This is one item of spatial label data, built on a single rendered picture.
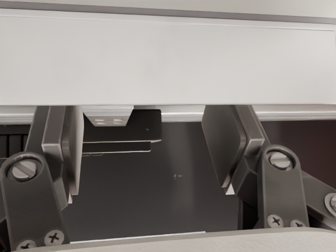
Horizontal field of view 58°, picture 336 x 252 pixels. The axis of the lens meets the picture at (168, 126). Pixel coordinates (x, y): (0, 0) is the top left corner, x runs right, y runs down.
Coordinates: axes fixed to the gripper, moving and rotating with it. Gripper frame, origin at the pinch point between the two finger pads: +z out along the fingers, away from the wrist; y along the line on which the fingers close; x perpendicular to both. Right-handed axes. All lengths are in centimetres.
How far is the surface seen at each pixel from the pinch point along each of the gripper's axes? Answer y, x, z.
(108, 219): -3, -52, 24
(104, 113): -2.1, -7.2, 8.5
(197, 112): 9.9, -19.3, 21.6
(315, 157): 47, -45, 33
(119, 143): -0.8, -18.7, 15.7
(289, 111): 23.9, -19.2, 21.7
